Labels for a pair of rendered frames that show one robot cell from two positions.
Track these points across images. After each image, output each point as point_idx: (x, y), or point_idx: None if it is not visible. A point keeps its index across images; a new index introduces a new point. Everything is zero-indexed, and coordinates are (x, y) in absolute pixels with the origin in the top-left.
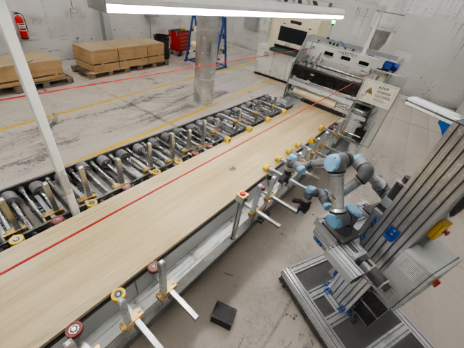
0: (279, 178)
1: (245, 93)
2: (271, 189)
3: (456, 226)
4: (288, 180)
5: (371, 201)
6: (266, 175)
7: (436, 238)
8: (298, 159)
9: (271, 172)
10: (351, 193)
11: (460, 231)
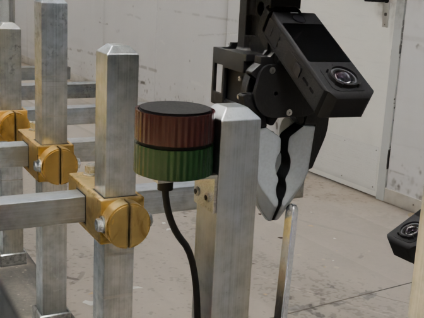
0: (318, 69)
1: None
2: (249, 276)
3: (323, 210)
4: (151, 202)
5: (156, 277)
6: (168, 137)
7: (354, 252)
8: (60, 53)
9: (162, 101)
10: (85, 294)
11: (342, 214)
